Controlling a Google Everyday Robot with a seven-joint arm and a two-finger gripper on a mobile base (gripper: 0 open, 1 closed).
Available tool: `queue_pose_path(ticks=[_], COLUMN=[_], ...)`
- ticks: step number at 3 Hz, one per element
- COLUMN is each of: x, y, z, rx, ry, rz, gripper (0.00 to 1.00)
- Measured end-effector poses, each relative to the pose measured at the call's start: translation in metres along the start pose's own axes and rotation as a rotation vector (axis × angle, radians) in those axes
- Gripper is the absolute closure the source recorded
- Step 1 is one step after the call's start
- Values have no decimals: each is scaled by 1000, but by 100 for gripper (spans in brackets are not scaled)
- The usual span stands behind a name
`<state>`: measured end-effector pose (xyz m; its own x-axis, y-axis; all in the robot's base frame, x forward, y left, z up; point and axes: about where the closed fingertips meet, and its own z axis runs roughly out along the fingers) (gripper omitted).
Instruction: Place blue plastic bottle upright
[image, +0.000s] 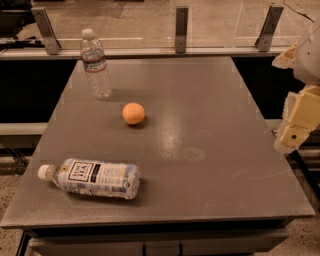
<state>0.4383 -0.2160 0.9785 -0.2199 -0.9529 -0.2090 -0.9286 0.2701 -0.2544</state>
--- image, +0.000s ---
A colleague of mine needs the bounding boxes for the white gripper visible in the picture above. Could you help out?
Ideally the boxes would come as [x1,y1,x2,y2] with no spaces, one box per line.
[272,19,320,154]

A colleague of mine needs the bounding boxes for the clear bottle with blue label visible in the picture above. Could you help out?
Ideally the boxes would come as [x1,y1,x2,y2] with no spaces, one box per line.
[38,158,140,200]

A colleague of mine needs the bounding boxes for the clear upright water bottle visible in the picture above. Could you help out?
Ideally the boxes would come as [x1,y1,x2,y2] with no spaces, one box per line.
[80,29,112,100]

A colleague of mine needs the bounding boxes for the orange fruit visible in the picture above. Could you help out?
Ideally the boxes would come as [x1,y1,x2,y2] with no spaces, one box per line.
[122,103,145,125]

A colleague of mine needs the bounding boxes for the right metal bracket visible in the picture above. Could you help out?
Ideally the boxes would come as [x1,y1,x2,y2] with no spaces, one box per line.
[255,4,284,52]

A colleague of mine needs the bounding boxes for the metal bracket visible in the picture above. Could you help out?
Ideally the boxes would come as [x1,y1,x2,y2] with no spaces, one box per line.
[175,7,189,54]
[31,7,61,55]
[255,4,284,52]

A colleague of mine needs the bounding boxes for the middle metal bracket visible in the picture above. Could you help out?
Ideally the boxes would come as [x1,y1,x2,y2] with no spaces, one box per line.
[175,7,189,54]

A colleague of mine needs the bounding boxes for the left metal bracket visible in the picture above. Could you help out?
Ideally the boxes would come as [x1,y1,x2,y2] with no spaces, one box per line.
[31,7,61,55]

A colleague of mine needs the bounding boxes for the metal rail behind table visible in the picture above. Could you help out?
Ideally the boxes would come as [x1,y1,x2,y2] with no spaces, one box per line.
[0,46,287,61]

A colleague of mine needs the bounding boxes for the table base frame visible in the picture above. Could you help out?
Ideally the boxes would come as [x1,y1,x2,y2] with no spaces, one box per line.
[15,219,288,256]

